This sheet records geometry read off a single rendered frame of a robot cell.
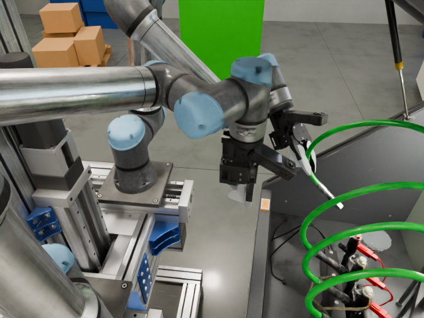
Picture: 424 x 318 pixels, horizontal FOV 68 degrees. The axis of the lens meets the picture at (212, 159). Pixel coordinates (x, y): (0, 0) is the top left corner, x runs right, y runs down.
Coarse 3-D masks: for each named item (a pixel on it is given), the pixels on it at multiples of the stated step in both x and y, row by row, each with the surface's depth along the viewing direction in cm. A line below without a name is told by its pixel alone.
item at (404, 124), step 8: (368, 120) 73; (376, 120) 72; (384, 120) 71; (392, 120) 70; (336, 128) 78; (344, 128) 77; (408, 128) 69; (416, 128) 68; (320, 136) 82; (328, 136) 81; (312, 144) 84; (312, 176) 90
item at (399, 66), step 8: (392, 8) 78; (392, 16) 78; (392, 24) 79; (392, 32) 80; (392, 40) 82; (392, 48) 83; (400, 48) 82; (400, 56) 83; (400, 64) 84; (400, 72) 86; (400, 80) 87; (408, 120) 93
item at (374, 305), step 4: (372, 300) 72; (372, 304) 71; (376, 304) 71; (372, 308) 71; (376, 308) 70; (380, 308) 70; (376, 312) 70; (380, 312) 70; (384, 312) 70; (380, 316) 70; (384, 316) 69; (388, 316) 69
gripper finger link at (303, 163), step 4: (300, 148) 87; (292, 152) 89; (300, 152) 87; (304, 152) 88; (292, 156) 89; (304, 156) 87; (292, 160) 90; (296, 160) 89; (300, 160) 87; (304, 160) 87; (308, 160) 88; (296, 164) 89; (300, 164) 87; (304, 164) 87; (308, 164) 87; (304, 168) 87; (308, 168) 87; (308, 172) 88
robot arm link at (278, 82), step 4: (260, 56) 89; (264, 56) 88; (268, 56) 88; (272, 56) 89; (268, 60) 88; (272, 60) 89; (272, 64) 88; (276, 64) 89; (276, 68) 89; (272, 72) 88; (276, 72) 88; (280, 72) 89; (272, 76) 88; (276, 76) 88; (280, 76) 89; (272, 80) 88; (276, 80) 88; (280, 80) 88; (284, 80) 90; (276, 84) 88; (280, 84) 88; (284, 84) 89; (272, 88) 88; (276, 88) 88
